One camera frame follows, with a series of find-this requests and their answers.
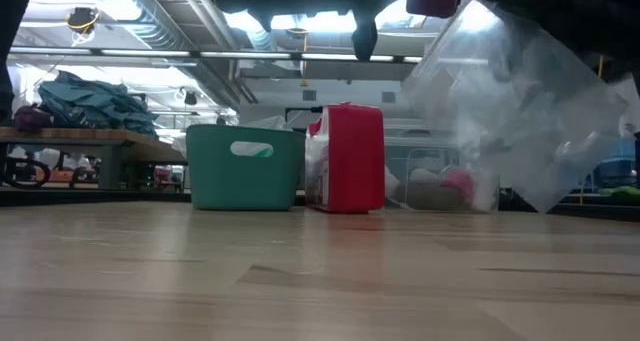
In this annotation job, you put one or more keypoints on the teal cloth pile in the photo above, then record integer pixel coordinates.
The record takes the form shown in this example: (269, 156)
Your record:
(95, 106)

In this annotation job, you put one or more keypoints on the blue tarp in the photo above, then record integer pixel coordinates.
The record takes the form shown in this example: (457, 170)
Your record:
(615, 166)

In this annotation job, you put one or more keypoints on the green object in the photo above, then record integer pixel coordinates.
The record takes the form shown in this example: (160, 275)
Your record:
(622, 195)

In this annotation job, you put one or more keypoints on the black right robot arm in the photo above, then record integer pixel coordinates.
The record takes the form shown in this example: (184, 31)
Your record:
(631, 56)

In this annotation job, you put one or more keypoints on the red first aid kit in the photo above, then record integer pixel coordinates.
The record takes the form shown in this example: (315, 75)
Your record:
(355, 156)

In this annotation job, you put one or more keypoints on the clear plastic storage container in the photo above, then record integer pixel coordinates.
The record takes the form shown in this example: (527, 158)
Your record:
(395, 151)

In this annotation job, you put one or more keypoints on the clear plastic zip bag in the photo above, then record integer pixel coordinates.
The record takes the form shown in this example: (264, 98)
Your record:
(525, 131)

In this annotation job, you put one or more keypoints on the empty clear zip bag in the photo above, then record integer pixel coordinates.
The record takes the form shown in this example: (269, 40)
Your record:
(270, 122)

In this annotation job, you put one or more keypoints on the red bandage roll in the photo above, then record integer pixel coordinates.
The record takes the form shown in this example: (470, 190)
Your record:
(459, 183)

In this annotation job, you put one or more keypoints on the LED light bar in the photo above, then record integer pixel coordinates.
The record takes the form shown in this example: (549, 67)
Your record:
(150, 53)

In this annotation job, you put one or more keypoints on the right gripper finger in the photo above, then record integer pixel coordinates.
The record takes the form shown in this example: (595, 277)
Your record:
(520, 3)

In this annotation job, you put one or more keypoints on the teal plastic bin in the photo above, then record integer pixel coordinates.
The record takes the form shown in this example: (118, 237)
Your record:
(220, 181)

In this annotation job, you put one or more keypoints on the black hanging lamp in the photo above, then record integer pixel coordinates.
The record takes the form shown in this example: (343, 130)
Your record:
(190, 97)

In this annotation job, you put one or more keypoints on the wooden workbench with grey legs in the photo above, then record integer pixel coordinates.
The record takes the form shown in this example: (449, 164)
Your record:
(75, 137)

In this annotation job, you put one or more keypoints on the maroon bag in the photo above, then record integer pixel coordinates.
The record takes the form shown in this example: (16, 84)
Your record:
(31, 120)

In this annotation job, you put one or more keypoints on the grey wall box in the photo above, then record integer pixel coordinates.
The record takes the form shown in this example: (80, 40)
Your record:
(388, 97)
(309, 95)

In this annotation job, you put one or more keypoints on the white bandage roll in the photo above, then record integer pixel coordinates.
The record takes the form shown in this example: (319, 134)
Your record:
(484, 191)
(424, 175)

